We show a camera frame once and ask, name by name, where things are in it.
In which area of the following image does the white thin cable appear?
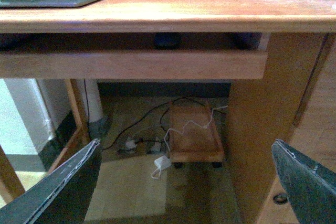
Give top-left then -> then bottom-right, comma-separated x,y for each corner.
151,105 -> 228,180

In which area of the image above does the black computer mouse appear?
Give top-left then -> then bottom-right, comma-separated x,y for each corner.
154,33 -> 181,49

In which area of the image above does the wooden rolling cart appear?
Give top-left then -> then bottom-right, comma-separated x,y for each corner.
167,102 -> 225,169

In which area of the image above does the black floor cable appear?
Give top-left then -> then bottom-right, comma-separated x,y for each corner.
101,97 -> 211,150

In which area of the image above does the wooden desk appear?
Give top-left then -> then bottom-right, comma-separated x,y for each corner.
1,0 -> 335,223

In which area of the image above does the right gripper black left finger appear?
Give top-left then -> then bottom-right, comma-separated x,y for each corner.
1,139 -> 102,223

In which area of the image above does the white power adapter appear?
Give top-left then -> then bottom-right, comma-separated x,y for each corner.
154,156 -> 172,170

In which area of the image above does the white wall pipe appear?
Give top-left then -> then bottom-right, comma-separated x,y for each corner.
84,79 -> 110,138

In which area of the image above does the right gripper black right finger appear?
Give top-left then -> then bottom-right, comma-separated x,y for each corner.
271,139 -> 335,223

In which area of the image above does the wooden pull-out keyboard tray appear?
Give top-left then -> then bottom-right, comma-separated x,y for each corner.
1,33 -> 268,81

